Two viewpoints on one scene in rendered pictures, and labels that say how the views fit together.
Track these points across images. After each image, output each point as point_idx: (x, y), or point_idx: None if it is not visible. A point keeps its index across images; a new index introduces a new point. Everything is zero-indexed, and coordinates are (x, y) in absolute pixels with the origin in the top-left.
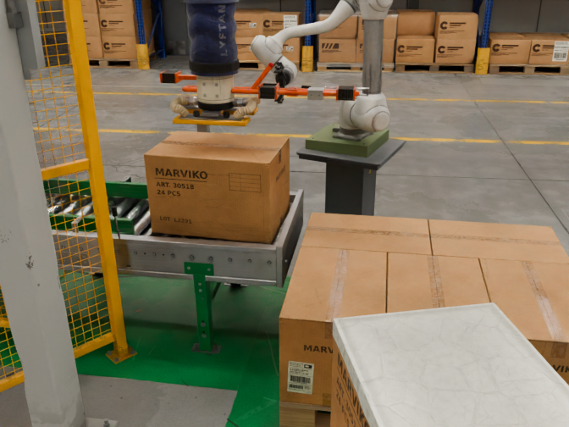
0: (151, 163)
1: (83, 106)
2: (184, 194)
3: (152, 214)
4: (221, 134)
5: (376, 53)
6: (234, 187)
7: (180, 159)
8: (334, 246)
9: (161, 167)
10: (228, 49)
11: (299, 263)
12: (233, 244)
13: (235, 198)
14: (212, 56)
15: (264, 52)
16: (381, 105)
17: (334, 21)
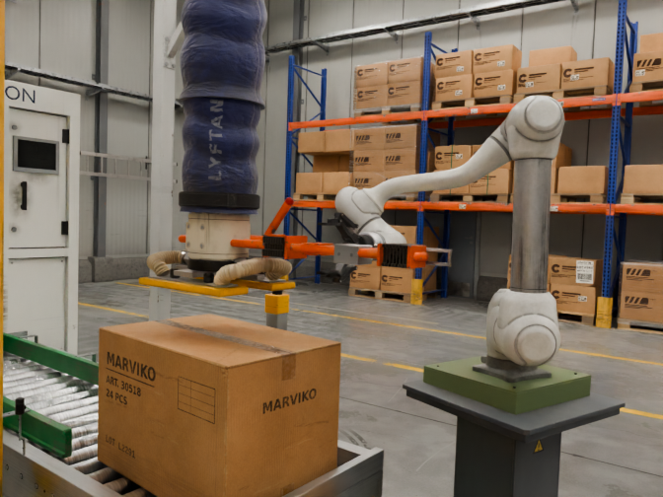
0: (104, 344)
1: None
2: (130, 403)
3: (100, 429)
4: (253, 324)
5: (532, 218)
6: (184, 405)
7: (130, 342)
8: None
9: (112, 351)
10: (224, 172)
11: None
12: None
13: (184, 427)
14: (197, 179)
15: (347, 209)
16: (540, 314)
17: (469, 169)
